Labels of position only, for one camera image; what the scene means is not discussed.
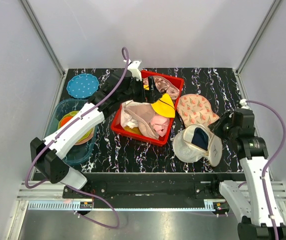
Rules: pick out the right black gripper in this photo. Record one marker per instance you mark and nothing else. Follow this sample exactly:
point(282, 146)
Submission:
point(215, 127)

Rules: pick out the orange plastic cup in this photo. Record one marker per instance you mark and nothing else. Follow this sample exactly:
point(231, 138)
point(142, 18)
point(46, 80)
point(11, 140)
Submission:
point(64, 120)

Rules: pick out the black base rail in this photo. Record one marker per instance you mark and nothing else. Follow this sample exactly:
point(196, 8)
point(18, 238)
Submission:
point(153, 191)

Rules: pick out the blue polka dot plate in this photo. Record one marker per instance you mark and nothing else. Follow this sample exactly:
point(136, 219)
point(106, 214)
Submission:
point(82, 86)

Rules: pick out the clear blue plastic container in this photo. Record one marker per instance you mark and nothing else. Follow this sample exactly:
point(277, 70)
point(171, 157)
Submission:
point(78, 154)

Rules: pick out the light pink bra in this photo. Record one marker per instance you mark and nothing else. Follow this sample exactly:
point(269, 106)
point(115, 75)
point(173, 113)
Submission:
point(160, 124)

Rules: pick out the red plastic bin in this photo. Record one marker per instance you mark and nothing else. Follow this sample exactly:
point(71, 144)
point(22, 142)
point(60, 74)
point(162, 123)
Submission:
point(165, 107)

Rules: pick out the floral pink oven mitt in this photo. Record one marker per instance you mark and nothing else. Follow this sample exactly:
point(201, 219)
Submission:
point(195, 109)

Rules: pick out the white cloth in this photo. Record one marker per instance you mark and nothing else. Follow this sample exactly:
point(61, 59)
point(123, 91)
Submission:
point(126, 120)

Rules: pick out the dark navy plain bra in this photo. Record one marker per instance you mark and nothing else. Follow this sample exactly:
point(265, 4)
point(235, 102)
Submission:
point(200, 139)

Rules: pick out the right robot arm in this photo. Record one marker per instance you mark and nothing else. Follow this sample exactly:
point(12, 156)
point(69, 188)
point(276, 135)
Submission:
point(258, 216)

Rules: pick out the white mesh laundry bag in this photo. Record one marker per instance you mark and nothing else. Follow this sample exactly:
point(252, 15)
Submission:
point(186, 152)

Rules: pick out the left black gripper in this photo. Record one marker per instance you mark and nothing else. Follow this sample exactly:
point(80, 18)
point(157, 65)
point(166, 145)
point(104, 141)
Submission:
point(150, 97)

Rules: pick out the beige bra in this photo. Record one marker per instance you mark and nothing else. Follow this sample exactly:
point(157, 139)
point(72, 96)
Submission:
point(143, 114)

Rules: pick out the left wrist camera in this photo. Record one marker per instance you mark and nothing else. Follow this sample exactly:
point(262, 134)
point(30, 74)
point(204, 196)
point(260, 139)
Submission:
point(135, 67)

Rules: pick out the pink plate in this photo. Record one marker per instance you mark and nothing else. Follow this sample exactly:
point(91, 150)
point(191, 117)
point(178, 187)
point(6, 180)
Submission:
point(88, 136)

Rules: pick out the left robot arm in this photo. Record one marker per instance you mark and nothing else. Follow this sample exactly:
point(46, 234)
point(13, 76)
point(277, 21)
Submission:
point(48, 154)

